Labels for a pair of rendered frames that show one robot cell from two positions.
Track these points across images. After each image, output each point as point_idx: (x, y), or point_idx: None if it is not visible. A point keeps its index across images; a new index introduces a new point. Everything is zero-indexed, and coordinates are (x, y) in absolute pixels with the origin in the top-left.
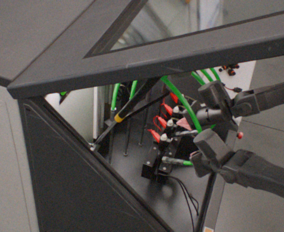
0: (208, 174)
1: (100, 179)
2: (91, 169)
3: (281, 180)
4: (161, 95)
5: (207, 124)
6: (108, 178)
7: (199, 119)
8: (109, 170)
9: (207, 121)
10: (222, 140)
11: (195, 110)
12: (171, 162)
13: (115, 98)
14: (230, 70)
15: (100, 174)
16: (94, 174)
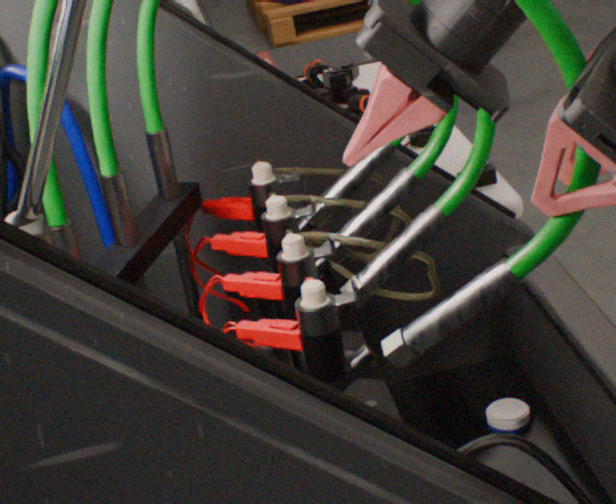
0: (553, 455)
1: (181, 424)
2: (95, 379)
3: None
4: (177, 206)
5: (505, 29)
6: (235, 380)
7: (455, 23)
8: (211, 329)
9: (497, 0)
10: (503, 319)
11: (405, 13)
12: (441, 328)
13: None
14: (350, 106)
15: (169, 384)
16: (126, 415)
